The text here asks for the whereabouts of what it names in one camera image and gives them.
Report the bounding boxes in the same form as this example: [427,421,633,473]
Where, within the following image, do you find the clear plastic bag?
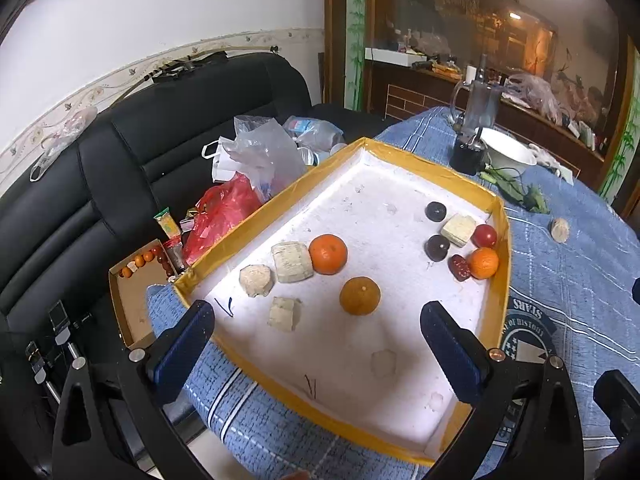
[202,114,346,201]

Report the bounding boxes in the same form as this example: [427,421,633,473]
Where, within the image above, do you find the dark plum left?
[424,234,450,262]

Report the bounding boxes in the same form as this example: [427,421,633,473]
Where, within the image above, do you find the wooden cabinet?
[323,0,639,203]

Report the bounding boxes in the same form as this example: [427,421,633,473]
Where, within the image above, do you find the orange tangerine front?
[309,234,348,275]

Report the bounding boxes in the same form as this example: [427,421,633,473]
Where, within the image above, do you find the black leather sofa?
[0,52,392,480]

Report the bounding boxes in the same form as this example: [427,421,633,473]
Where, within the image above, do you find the black cup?
[449,136,487,176]

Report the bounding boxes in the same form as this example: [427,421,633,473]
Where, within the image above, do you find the glass pitcher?
[449,53,504,136]

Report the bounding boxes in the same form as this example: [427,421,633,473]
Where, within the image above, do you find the red apple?
[471,224,498,248]

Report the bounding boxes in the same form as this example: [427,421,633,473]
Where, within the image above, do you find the dark red date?
[448,255,471,282]

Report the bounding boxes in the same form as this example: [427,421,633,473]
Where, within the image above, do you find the orange tangerine back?
[340,276,381,316]

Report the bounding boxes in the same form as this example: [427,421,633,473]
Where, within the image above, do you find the dark plum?
[424,234,450,262]
[425,202,447,222]

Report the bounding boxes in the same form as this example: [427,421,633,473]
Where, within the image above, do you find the dark plum right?
[425,202,447,222]

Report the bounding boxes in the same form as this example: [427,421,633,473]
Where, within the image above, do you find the green leafy vegetable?
[478,165,550,214]

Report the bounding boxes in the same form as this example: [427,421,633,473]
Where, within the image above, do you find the small cardboard box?
[108,240,179,350]

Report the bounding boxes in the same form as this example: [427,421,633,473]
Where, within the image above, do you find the beige cube block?
[271,242,314,284]

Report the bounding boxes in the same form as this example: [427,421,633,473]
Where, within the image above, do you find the white enamel bowl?
[480,128,537,171]

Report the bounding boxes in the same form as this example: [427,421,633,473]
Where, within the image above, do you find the snack packet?
[154,208,182,240]

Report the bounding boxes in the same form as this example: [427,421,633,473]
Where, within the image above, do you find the beige chunk tray corner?
[239,264,274,298]

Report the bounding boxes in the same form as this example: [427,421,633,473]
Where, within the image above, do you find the round beige block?
[549,218,570,244]

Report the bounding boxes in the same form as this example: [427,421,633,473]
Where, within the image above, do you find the pink plastic bag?
[506,73,562,126]

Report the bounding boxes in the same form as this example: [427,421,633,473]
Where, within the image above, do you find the small beige block in tray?
[267,297,302,333]

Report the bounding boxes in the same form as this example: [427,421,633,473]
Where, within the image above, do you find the orange tangerine in tray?
[466,247,500,280]

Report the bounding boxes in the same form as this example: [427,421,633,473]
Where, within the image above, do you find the blue plaid tablecloth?
[144,105,640,480]

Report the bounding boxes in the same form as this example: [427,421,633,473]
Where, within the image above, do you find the red plastic bag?
[182,172,262,266]

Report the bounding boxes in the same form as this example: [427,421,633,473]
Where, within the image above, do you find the white gloves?
[528,143,574,185]

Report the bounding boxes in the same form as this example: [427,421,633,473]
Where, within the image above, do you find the yellow-rimmed white foam tray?
[175,139,511,465]

